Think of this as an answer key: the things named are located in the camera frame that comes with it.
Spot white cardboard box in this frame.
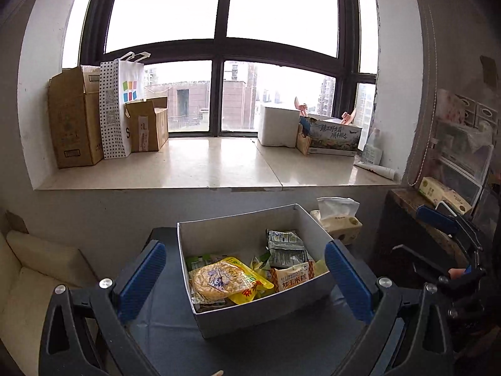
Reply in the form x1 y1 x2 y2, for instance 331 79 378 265
177 203 345 339

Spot landscape printed carton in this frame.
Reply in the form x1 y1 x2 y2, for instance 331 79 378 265
307 114 363 157

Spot dark window frame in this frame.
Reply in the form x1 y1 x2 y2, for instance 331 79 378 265
78 0 380 138

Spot silver green snack packet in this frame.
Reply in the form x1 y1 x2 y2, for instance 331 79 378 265
267 229 305 249
269 247 314 269

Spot tall brown cardboard box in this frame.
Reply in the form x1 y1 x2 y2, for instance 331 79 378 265
48 66 106 169

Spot beige sofa cushion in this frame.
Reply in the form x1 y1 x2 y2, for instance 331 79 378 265
0 229 100 376

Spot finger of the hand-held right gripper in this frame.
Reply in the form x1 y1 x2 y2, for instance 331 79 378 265
391 244 486 287
416 205 484 255

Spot yellow round cracker packet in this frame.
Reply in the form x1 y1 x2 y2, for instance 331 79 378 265
190 258 275 306

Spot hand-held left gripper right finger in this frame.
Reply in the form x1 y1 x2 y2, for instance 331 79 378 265
325 239 455 376

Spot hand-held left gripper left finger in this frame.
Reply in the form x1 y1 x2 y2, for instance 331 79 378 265
39 240 168 376

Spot clear plastic storage drawers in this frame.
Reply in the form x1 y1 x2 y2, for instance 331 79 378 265
426 88 498 204

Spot orange cream snack packet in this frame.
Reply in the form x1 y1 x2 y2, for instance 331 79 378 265
270 260 317 292

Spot brown printed paper bag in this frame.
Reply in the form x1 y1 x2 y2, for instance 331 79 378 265
295 115 312 156

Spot clear plastic bottle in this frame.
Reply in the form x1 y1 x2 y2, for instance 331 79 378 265
362 127 383 165

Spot open soft tissue pack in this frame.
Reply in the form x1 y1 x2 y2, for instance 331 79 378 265
310 196 363 245

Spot beige tissue box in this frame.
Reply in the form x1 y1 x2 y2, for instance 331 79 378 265
419 176 472 215

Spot white tube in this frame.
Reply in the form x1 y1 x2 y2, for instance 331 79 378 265
354 160 397 179

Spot white foam box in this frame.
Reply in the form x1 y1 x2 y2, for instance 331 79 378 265
257 104 302 149

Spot open brown cardboard box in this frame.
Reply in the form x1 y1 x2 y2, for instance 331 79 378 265
125 97 170 153

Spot white dotted paper bag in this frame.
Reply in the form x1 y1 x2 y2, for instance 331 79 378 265
99 51 151 160

